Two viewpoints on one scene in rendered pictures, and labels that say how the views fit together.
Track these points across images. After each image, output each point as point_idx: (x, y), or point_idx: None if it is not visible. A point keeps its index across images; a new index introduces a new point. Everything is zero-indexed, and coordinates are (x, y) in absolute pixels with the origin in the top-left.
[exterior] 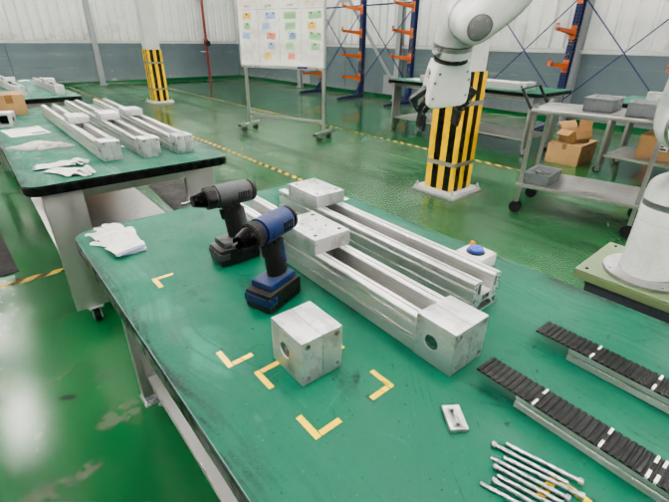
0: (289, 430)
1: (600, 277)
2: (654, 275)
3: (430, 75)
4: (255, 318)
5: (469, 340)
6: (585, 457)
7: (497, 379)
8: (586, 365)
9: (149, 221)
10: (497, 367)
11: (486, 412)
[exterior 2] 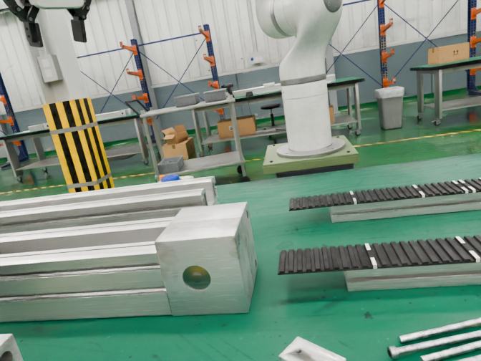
0: None
1: (287, 162)
2: (321, 142)
3: None
4: None
5: (245, 242)
6: (467, 288)
7: (312, 268)
8: (355, 214)
9: None
10: (295, 257)
11: (333, 321)
